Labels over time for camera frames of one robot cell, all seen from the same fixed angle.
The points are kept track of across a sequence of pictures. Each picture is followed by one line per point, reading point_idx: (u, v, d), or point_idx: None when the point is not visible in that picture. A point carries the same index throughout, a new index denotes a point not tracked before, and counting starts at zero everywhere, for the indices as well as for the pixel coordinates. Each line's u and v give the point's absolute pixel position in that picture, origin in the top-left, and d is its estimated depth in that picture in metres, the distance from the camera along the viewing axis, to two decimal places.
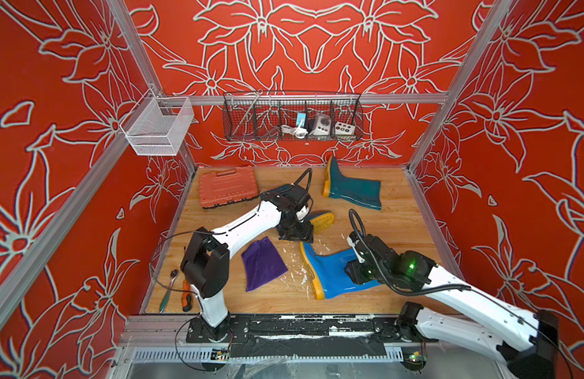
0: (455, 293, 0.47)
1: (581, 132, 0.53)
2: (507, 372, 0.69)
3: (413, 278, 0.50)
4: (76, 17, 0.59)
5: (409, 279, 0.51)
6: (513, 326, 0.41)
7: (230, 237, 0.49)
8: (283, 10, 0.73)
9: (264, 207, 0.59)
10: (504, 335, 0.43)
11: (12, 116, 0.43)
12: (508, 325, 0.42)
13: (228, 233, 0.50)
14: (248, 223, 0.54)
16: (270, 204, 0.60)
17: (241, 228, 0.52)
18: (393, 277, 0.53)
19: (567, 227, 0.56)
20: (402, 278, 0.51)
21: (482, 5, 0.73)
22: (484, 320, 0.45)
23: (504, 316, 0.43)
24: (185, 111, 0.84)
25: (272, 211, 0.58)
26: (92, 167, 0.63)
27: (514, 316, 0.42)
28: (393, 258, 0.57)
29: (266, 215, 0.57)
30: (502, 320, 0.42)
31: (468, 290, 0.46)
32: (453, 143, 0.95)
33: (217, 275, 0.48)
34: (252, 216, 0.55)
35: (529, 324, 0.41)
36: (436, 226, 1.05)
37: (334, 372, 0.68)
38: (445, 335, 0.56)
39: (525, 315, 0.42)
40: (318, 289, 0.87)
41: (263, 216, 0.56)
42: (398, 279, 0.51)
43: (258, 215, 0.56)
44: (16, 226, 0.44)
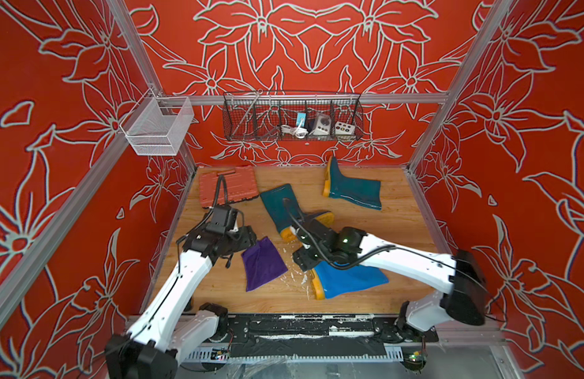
0: (384, 254, 0.49)
1: (581, 132, 0.53)
2: (507, 371, 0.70)
3: (350, 253, 0.51)
4: (76, 17, 0.59)
5: (346, 255, 0.53)
6: (433, 272, 0.44)
7: (155, 325, 0.41)
8: (283, 10, 0.73)
9: (185, 255, 0.51)
10: (433, 283, 0.45)
11: (12, 116, 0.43)
12: (431, 272, 0.44)
13: (151, 322, 0.41)
14: (174, 296, 0.44)
16: (192, 253, 0.51)
17: (166, 306, 0.43)
18: (332, 254, 0.54)
19: (567, 227, 0.56)
20: (340, 254, 0.53)
21: (482, 5, 0.73)
22: (414, 274, 0.47)
23: (426, 264, 0.45)
24: (185, 110, 0.85)
25: (196, 259, 0.50)
26: (92, 167, 0.63)
27: (434, 261, 0.45)
28: (332, 237, 0.59)
29: (190, 270, 0.48)
30: (425, 268, 0.44)
31: (394, 249, 0.49)
32: (453, 143, 0.95)
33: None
34: (177, 281, 0.46)
35: (447, 265, 0.43)
36: (436, 226, 1.05)
37: (334, 372, 0.68)
38: (422, 317, 0.58)
39: (444, 258, 0.44)
40: (318, 289, 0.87)
41: (189, 275, 0.48)
42: (336, 254, 0.53)
43: (183, 278, 0.47)
44: (16, 226, 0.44)
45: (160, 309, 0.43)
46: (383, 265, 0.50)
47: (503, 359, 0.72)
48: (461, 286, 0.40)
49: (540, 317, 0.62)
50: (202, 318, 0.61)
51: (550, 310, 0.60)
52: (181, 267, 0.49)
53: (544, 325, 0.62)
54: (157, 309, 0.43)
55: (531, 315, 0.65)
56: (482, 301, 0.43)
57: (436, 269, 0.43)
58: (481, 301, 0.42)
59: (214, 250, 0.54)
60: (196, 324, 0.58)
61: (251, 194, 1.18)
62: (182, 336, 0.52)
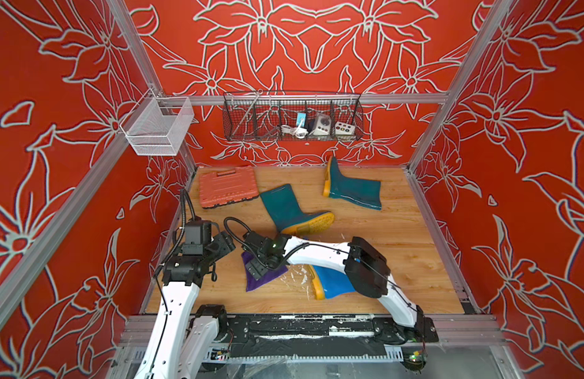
0: (302, 250, 0.58)
1: (581, 132, 0.53)
2: (507, 371, 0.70)
3: (279, 256, 0.61)
4: (76, 17, 0.59)
5: (275, 258, 0.63)
6: (335, 259, 0.53)
7: (157, 371, 0.39)
8: (283, 10, 0.73)
9: (170, 287, 0.47)
10: (336, 266, 0.54)
11: (12, 116, 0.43)
12: (332, 259, 0.53)
13: (154, 367, 0.39)
14: (166, 333, 0.43)
16: (177, 284, 0.48)
17: (164, 350, 0.41)
18: (266, 257, 0.63)
19: (567, 227, 0.56)
20: (272, 258, 0.62)
21: (482, 5, 0.73)
22: (325, 262, 0.56)
23: (330, 253, 0.54)
24: (185, 110, 0.85)
25: (180, 290, 0.47)
26: (92, 167, 0.63)
27: (335, 250, 0.54)
28: (267, 245, 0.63)
29: (180, 302, 0.46)
30: (328, 257, 0.54)
31: (308, 245, 0.58)
32: (453, 143, 0.95)
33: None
34: (167, 318, 0.44)
35: (343, 251, 0.53)
36: (436, 226, 1.05)
37: (334, 372, 0.68)
38: (391, 309, 0.60)
39: (342, 245, 0.54)
40: (318, 288, 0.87)
41: (177, 309, 0.45)
42: (268, 257, 0.62)
43: (172, 313, 0.45)
44: (16, 226, 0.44)
45: (159, 354, 0.41)
46: (303, 258, 0.59)
47: (503, 359, 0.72)
48: (350, 267, 0.49)
49: (540, 317, 0.62)
50: (201, 330, 0.60)
51: (550, 310, 0.60)
52: (167, 300, 0.46)
53: (544, 325, 0.62)
54: (155, 354, 0.41)
55: (531, 315, 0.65)
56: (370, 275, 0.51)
57: (335, 257, 0.53)
58: (366, 274, 0.50)
59: (198, 272, 0.51)
60: (198, 339, 0.57)
61: (251, 194, 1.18)
62: (188, 360, 0.51)
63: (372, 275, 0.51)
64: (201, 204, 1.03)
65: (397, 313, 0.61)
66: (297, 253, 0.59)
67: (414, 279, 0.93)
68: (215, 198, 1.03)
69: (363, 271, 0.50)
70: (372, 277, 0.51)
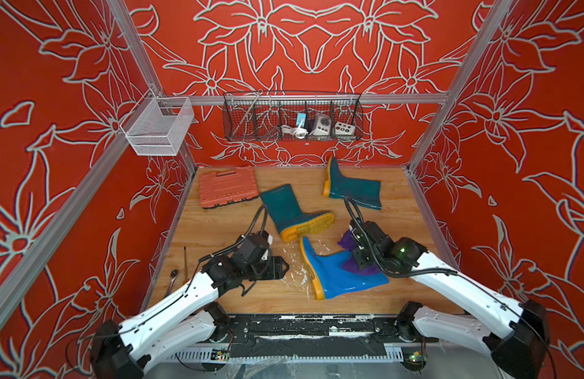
0: (443, 276, 0.48)
1: (581, 132, 0.53)
2: (508, 372, 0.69)
3: (403, 262, 0.52)
4: (76, 17, 0.59)
5: (398, 263, 0.53)
6: (493, 311, 0.42)
7: (140, 332, 0.42)
8: (283, 10, 0.73)
9: (201, 276, 0.52)
10: (490, 322, 0.43)
11: (13, 116, 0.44)
12: (489, 310, 0.42)
13: (139, 326, 0.43)
14: (171, 309, 0.46)
16: (205, 278, 0.52)
17: (159, 320, 0.44)
18: (384, 259, 0.55)
19: (567, 227, 0.56)
20: (392, 261, 0.53)
21: (482, 4, 0.73)
22: (469, 305, 0.45)
23: (487, 302, 0.43)
24: (185, 110, 0.85)
25: (205, 286, 0.51)
26: (93, 167, 0.63)
27: (497, 302, 0.43)
28: (386, 244, 0.59)
29: (197, 294, 0.49)
30: (484, 305, 0.43)
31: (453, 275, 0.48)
32: (453, 143, 0.95)
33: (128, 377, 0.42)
34: (181, 298, 0.48)
35: (511, 309, 0.41)
36: (436, 226, 1.05)
37: (334, 372, 0.68)
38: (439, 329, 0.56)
39: (509, 302, 0.42)
40: (318, 289, 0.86)
41: (191, 298, 0.49)
42: (389, 260, 0.54)
43: (185, 298, 0.48)
44: (16, 226, 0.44)
45: (152, 319, 0.44)
46: (439, 286, 0.49)
47: None
48: (520, 335, 0.38)
49: None
50: (198, 324, 0.60)
51: (550, 310, 0.60)
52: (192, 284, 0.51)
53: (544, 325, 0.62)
54: (150, 317, 0.44)
55: None
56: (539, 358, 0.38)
57: (497, 311, 0.42)
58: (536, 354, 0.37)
59: (226, 285, 0.54)
60: (189, 328, 0.58)
61: (251, 194, 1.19)
62: (164, 342, 0.52)
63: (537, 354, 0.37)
64: (201, 204, 1.03)
65: (439, 330, 0.57)
66: (433, 276, 0.49)
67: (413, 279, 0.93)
68: (215, 198, 1.03)
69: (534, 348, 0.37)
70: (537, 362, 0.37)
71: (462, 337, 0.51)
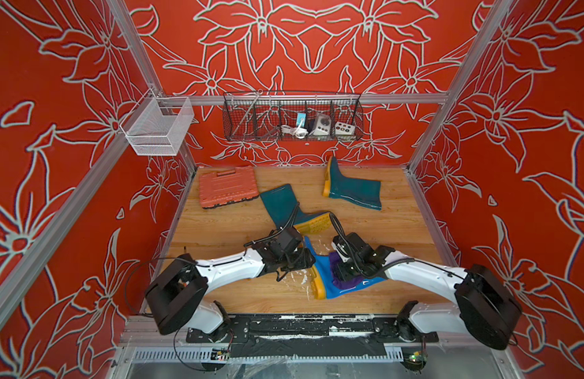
0: (405, 265, 0.55)
1: (582, 132, 0.53)
2: (507, 371, 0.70)
3: (379, 264, 0.60)
4: (76, 17, 0.59)
5: (375, 267, 0.62)
6: (443, 281, 0.47)
7: (212, 271, 0.48)
8: (283, 10, 0.73)
9: (252, 252, 0.60)
10: (445, 291, 0.48)
11: (13, 116, 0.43)
12: (440, 280, 0.48)
13: (211, 268, 0.49)
14: (233, 263, 0.53)
16: (256, 253, 0.60)
17: (226, 267, 0.51)
18: (364, 264, 0.63)
19: (567, 227, 0.56)
20: (369, 265, 0.62)
21: (482, 4, 0.73)
22: (430, 283, 0.50)
23: (439, 274, 0.49)
24: (185, 110, 0.85)
25: (255, 261, 0.58)
26: (93, 167, 0.63)
27: (445, 272, 0.48)
28: (365, 252, 0.68)
29: (252, 262, 0.57)
30: (436, 277, 0.48)
31: (413, 261, 0.55)
32: (453, 143, 0.95)
33: (182, 313, 0.44)
34: (239, 260, 0.55)
35: (456, 275, 0.46)
36: (436, 226, 1.05)
37: (334, 372, 0.68)
38: (430, 320, 0.57)
39: (456, 270, 0.47)
40: (320, 288, 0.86)
41: (245, 264, 0.55)
42: (367, 264, 0.63)
43: (242, 261, 0.55)
44: (16, 226, 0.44)
45: (222, 266, 0.51)
46: (404, 274, 0.56)
47: (503, 359, 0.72)
48: (466, 294, 0.42)
49: (540, 317, 0.62)
50: (213, 308, 0.63)
51: (550, 310, 0.60)
52: (248, 255, 0.58)
53: (544, 325, 0.62)
54: (218, 264, 0.51)
55: (531, 315, 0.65)
56: (489, 314, 0.41)
57: (447, 279, 0.47)
58: (485, 310, 0.41)
59: (268, 266, 0.62)
60: (208, 306, 0.60)
61: (251, 194, 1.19)
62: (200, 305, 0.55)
63: (497, 318, 0.41)
64: (201, 203, 1.03)
65: (430, 321, 0.57)
66: (398, 267, 0.56)
67: None
68: (215, 198, 1.03)
69: (484, 305, 0.42)
70: (499, 324, 0.41)
71: (451, 322, 0.51)
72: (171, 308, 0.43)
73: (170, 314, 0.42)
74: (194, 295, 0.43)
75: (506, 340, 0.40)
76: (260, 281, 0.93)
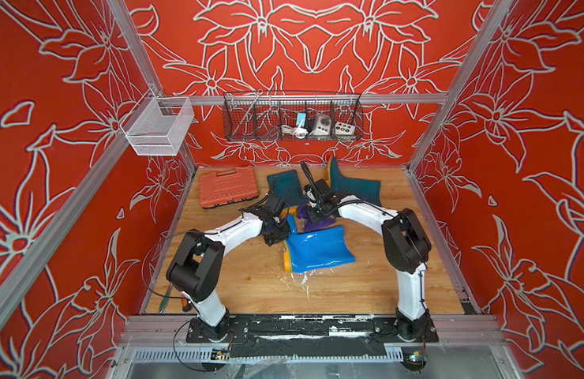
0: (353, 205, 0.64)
1: (581, 132, 0.53)
2: (507, 371, 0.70)
3: (335, 204, 0.70)
4: (76, 17, 0.59)
5: (331, 206, 0.72)
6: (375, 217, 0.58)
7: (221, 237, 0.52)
8: (283, 10, 0.73)
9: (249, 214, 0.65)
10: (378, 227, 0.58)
11: (12, 116, 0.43)
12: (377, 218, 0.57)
13: (219, 234, 0.53)
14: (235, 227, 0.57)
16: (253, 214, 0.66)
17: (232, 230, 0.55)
18: (322, 204, 0.73)
19: (567, 227, 0.56)
20: (327, 205, 0.71)
21: (482, 5, 0.73)
22: (369, 220, 0.60)
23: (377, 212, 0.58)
24: (185, 110, 0.85)
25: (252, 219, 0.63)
26: (93, 167, 0.63)
27: (381, 211, 0.58)
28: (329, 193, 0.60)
29: (250, 222, 0.62)
30: (376, 215, 0.58)
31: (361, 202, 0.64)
32: (453, 143, 0.95)
33: (211, 276, 0.48)
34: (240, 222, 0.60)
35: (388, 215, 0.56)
36: (436, 226, 1.05)
37: (334, 372, 0.68)
38: (403, 294, 0.62)
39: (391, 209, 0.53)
40: (287, 262, 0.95)
41: (246, 224, 0.60)
42: (325, 204, 0.72)
43: (244, 222, 0.61)
44: (16, 226, 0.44)
45: (230, 230, 0.55)
46: (353, 214, 0.65)
47: (503, 359, 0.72)
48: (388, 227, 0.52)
49: (540, 317, 0.62)
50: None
51: (550, 311, 0.60)
52: (246, 215, 0.64)
53: (544, 325, 0.62)
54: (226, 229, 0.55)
55: (532, 315, 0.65)
56: (403, 246, 0.52)
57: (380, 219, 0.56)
58: (402, 243, 0.52)
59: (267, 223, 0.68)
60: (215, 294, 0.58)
61: (251, 194, 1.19)
62: None
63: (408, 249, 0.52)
64: (201, 203, 1.03)
65: (406, 301, 0.62)
66: (349, 207, 0.66)
67: None
68: (215, 198, 1.03)
69: (400, 238, 0.52)
70: (407, 251, 0.53)
71: (401, 281, 0.60)
72: (200, 275, 0.46)
73: (203, 280, 0.46)
74: (215, 258, 0.47)
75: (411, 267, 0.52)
76: (261, 281, 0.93)
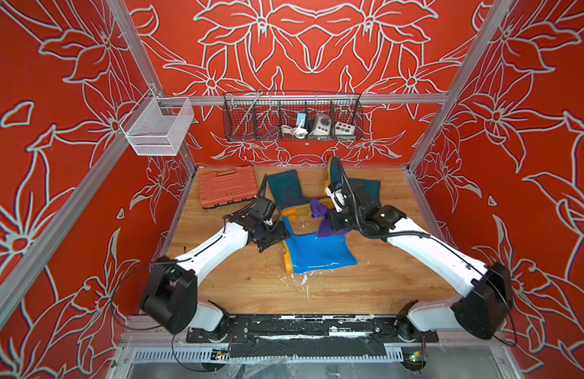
0: (416, 238, 0.50)
1: (581, 132, 0.53)
2: (507, 372, 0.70)
3: (383, 227, 0.53)
4: (76, 17, 0.59)
5: (378, 227, 0.55)
6: (458, 270, 0.43)
7: (196, 260, 0.47)
8: (283, 10, 0.73)
9: (231, 225, 0.59)
10: (453, 279, 0.45)
11: (12, 116, 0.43)
12: (455, 269, 0.44)
13: (193, 258, 0.47)
14: (214, 245, 0.52)
16: (237, 225, 0.59)
17: (207, 253, 0.50)
18: (365, 222, 0.57)
19: (567, 227, 0.56)
20: (372, 225, 0.55)
21: (482, 5, 0.73)
22: (439, 266, 0.47)
23: (454, 260, 0.45)
24: (185, 111, 0.84)
25: (238, 231, 0.57)
26: (93, 167, 0.63)
27: (465, 263, 0.44)
28: (372, 210, 0.61)
29: (233, 235, 0.56)
30: (451, 264, 0.44)
31: (426, 236, 0.50)
32: (453, 143, 0.95)
33: (185, 305, 0.44)
34: (219, 238, 0.54)
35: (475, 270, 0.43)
36: (436, 226, 1.05)
37: (334, 372, 0.68)
38: (425, 314, 0.58)
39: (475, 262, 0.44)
40: (288, 264, 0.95)
41: (229, 238, 0.55)
42: (369, 223, 0.56)
43: (224, 238, 0.54)
44: (16, 226, 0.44)
45: (204, 253, 0.49)
46: (411, 247, 0.51)
47: (503, 359, 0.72)
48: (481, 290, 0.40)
49: (540, 317, 0.62)
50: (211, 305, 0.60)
51: (550, 310, 0.60)
52: (228, 230, 0.57)
53: (544, 325, 0.62)
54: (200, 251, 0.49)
55: (531, 315, 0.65)
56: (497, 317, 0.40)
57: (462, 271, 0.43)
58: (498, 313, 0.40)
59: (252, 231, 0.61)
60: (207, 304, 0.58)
61: (251, 194, 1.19)
62: None
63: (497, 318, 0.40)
64: (201, 203, 1.03)
65: (425, 318, 0.58)
66: (407, 239, 0.50)
67: (413, 279, 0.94)
68: (215, 198, 1.03)
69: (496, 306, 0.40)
70: (497, 320, 0.41)
71: (439, 312, 0.53)
72: (174, 304, 0.42)
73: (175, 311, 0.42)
74: (188, 288, 0.42)
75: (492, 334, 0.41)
76: (260, 281, 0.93)
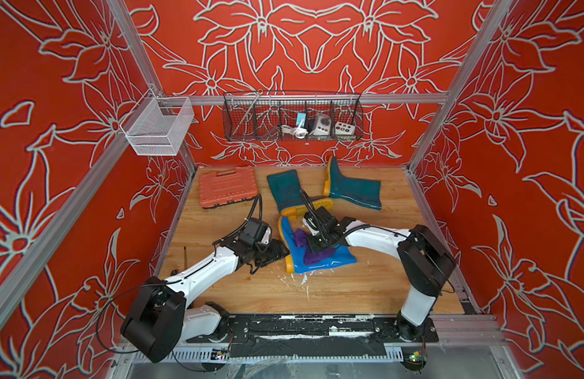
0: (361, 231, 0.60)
1: (582, 132, 0.53)
2: (507, 371, 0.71)
3: (340, 232, 0.65)
4: (76, 17, 0.59)
5: (338, 235, 0.67)
6: (390, 239, 0.53)
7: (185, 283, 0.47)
8: (283, 10, 0.73)
9: (222, 249, 0.60)
10: (392, 249, 0.53)
11: (12, 116, 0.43)
12: (389, 240, 0.53)
13: (184, 280, 0.47)
14: (205, 268, 0.52)
16: (227, 249, 0.60)
17: (197, 274, 0.50)
18: (328, 233, 0.69)
19: (567, 227, 0.56)
20: (333, 234, 0.67)
21: (482, 4, 0.73)
22: (382, 245, 0.55)
23: (387, 234, 0.54)
24: (185, 110, 0.85)
25: (228, 254, 0.58)
26: (93, 167, 0.63)
27: (392, 233, 0.54)
28: (331, 223, 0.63)
29: (223, 260, 0.56)
30: (386, 238, 0.54)
31: (368, 227, 0.60)
32: (453, 143, 0.95)
33: (170, 330, 0.42)
34: (211, 262, 0.54)
35: (401, 234, 0.52)
36: (436, 226, 1.05)
37: (334, 372, 0.68)
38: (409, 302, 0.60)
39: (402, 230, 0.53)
40: (289, 264, 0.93)
41: (219, 263, 0.55)
42: (331, 234, 0.68)
43: (215, 262, 0.55)
44: (16, 226, 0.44)
45: (195, 275, 0.49)
46: (361, 239, 0.61)
47: (503, 359, 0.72)
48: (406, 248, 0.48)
49: (540, 317, 0.62)
50: (207, 310, 0.63)
51: (550, 311, 0.60)
52: (218, 254, 0.57)
53: (544, 325, 0.62)
54: (191, 273, 0.49)
55: (531, 315, 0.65)
56: (426, 267, 0.47)
57: (394, 239, 0.52)
58: (424, 263, 0.47)
59: (242, 257, 0.62)
60: (200, 313, 0.59)
61: (251, 194, 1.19)
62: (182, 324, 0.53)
63: (429, 268, 0.47)
64: (201, 203, 1.03)
65: (412, 309, 0.60)
66: (357, 233, 0.61)
67: None
68: (215, 198, 1.03)
69: (420, 257, 0.47)
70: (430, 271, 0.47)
71: (415, 295, 0.56)
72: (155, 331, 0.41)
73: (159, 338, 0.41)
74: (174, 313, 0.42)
75: (437, 287, 0.46)
76: (260, 281, 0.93)
